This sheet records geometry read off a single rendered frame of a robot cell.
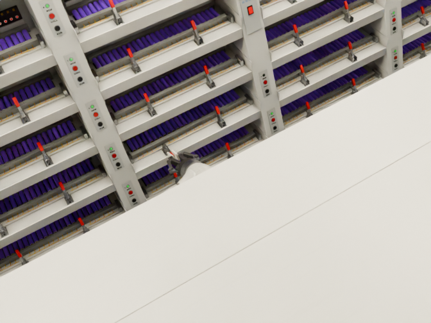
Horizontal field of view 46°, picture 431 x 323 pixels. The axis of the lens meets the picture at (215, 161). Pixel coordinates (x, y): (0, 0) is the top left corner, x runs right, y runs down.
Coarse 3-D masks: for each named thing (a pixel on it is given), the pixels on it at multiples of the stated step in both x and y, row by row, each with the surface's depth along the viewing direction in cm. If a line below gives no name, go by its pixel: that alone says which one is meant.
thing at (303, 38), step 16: (336, 0) 232; (352, 0) 231; (368, 0) 231; (384, 0) 226; (304, 16) 227; (320, 16) 226; (336, 16) 227; (352, 16) 227; (368, 16) 226; (272, 32) 223; (288, 32) 221; (304, 32) 223; (320, 32) 222; (336, 32) 222; (272, 48) 217; (288, 48) 218; (304, 48) 219; (272, 64) 215
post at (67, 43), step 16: (32, 0) 162; (32, 16) 178; (64, 16) 168; (48, 32) 168; (64, 48) 173; (80, 48) 175; (64, 64) 175; (80, 64) 178; (64, 80) 182; (80, 96) 183; (96, 96) 185; (80, 112) 185; (112, 128) 194; (96, 144) 194; (128, 160) 203; (112, 176) 203; (128, 176) 206; (128, 208) 213
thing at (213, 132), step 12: (240, 96) 228; (252, 96) 223; (252, 108) 223; (228, 120) 220; (240, 120) 220; (252, 120) 224; (204, 132) 217; (216, 132) 217; (228, 132) 221; (180, 144) 214; (192, 144) 214; (204, 144) 218; (156, 156) 211; (144, 168) 208; (156, 168) 212
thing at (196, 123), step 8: (232, 104) 222; (216, 112) 220; (224, 112) 223; (200, 120) 218; (184, 128) 216; (192, 128) 219; (168, 136) 214; (176, 136) 216; (152, 144) 212; (160, 144) 214; (136, 152) 211; (144, 152) 212; (152, 152) 212
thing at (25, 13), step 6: (6, 0) 177; (12, 0) 177; (18, 0) 178; (210, 0) 211; (0, 6) 177; (6, 6) 177; (18, 6) 179; (24, 6) 180; (66, 6) 186; (24, 12) 181; (66, 12) 187; (24, 18) 182; (30, 18) 183; (30, 24) 184; (144, 30) 204; (102, 48) 199; (84, 54) 197; (54, 66) 194; (54, 72) 195; (18, 84) 191; (72, 114) 205
